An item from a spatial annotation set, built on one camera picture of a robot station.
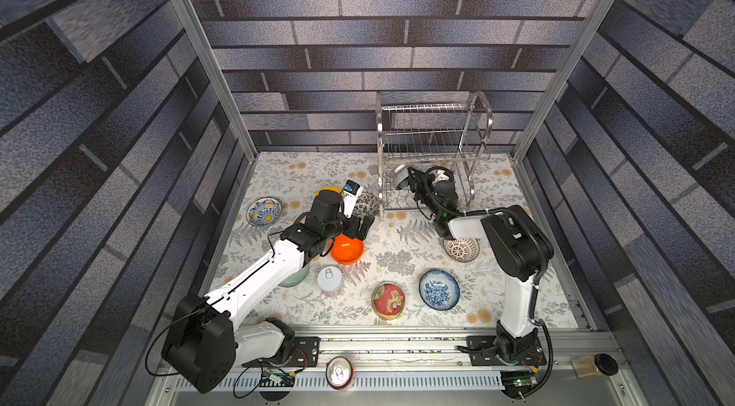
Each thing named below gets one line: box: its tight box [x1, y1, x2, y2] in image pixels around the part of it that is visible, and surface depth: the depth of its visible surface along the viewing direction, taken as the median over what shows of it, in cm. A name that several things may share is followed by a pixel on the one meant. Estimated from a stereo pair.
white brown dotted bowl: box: [442, 237, 481, 263], surface depth 93 cm
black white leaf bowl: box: [353, 192, 380, 219], surface depth 103 cm
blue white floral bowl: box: [418, 269, 461, 312], surface depth 85 cm
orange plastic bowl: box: [331, 233, 365, 265], surface depth 91 cm
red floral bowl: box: [371, 281, 406, 321], surface depth 81 cm
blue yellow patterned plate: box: [245, 196, 283, 227], surface depth 102 cm
